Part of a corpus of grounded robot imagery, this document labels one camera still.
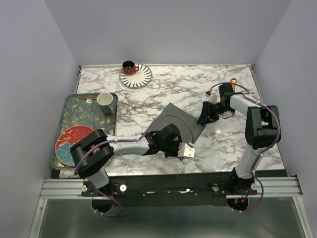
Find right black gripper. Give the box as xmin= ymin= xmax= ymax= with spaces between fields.
xmin=197 ymin=101 xmax=233 ymax=125

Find grey cloth napkin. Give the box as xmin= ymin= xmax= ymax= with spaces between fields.
xmin=149 ymin=103 xmax=206 ymax=143

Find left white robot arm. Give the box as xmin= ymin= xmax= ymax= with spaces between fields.
xmin=70 ymin=124 xmax=182 ymax=196

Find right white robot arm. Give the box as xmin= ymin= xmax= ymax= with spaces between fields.
xmin=197 ymin=82 xmax=281 ymax=194

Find gold spoon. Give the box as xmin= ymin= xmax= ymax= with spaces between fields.
xmin=230 ymin=78 xmax=237 ymax=84

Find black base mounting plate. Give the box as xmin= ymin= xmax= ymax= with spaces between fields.
xmin=81 ymin=170 xmax=261 ymax=208

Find white striped saucer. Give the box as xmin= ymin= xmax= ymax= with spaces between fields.
xmin=119 ymin=63 xmax=152 ymax=89

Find white and green cup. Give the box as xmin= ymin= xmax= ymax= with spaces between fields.
xmin=96 ymin=92 xmax=117 ymax=115

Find red and black cup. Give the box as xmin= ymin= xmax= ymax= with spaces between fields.
xmin=122 ymin=60 xmax=139 ymax=75

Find silver spoon on tray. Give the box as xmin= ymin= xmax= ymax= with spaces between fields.
xmin=86 ymin=98 xmax=94 ymax=124

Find green floral tray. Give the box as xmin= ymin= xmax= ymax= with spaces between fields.
xmin=51 ymin=93 xmax=116 ymax=170

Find red and blue plate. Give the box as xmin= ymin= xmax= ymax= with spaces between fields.
xmin=55 ymin=125 xmax=94 ymax=167

